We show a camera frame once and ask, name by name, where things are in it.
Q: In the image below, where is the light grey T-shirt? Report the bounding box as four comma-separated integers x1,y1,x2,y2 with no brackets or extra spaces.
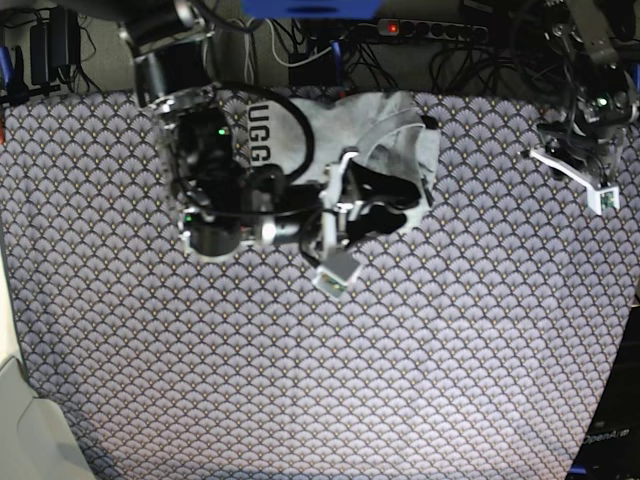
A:
247,92,441,234

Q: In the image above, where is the white plastic bin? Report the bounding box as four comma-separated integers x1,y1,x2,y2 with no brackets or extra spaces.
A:
1,357,94,479

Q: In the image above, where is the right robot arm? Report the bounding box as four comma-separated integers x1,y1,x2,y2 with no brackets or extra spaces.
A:
71,1,361,297

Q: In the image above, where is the fan-patterned table cloth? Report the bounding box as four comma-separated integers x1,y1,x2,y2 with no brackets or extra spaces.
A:
1,93,639,479

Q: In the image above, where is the black power adapter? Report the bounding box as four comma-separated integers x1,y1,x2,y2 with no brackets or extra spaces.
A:
288,51,340,87

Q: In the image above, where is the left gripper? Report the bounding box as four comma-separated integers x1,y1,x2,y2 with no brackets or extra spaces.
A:
523,89,639,215

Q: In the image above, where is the blue box overhead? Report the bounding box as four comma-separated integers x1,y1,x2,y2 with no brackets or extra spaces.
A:
242,0,382,20

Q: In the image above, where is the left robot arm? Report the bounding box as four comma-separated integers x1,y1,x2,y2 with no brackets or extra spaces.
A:
528,1,639,215

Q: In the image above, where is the black OpenArm box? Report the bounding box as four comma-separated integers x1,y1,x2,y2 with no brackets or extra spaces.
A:
566,307,639,479

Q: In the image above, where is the black box left background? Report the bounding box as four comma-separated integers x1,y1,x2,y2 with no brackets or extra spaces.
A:
29,6,81,86

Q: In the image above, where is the black power strip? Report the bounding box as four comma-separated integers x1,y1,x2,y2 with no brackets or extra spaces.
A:
348,18,490,45

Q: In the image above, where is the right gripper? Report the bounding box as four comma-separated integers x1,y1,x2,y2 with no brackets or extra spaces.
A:
298,149,362,299

